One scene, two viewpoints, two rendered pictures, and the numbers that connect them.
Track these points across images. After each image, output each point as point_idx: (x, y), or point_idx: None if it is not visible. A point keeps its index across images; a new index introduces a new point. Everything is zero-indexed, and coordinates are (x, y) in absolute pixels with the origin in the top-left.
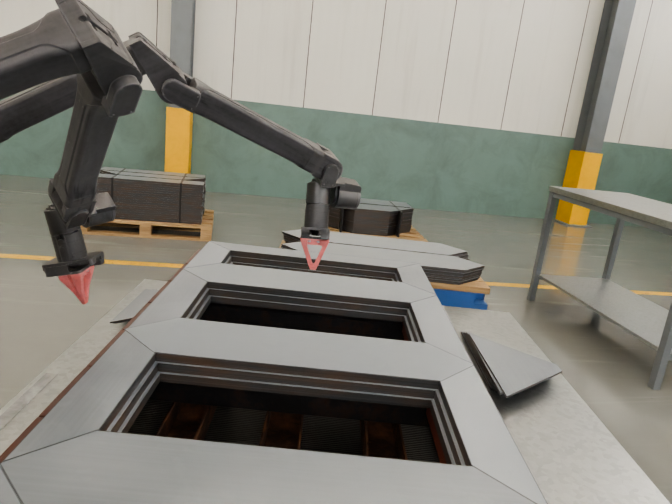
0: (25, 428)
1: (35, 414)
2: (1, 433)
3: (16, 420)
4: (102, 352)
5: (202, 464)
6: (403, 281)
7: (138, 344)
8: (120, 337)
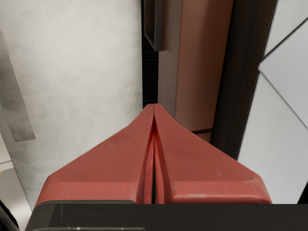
0: (54, 86)
1: (40, 50)
2: (30, 104)
3: (24, 73)
4: (184, 78)
5: None
6: None
7: (294, 128)
8: (252, 112)
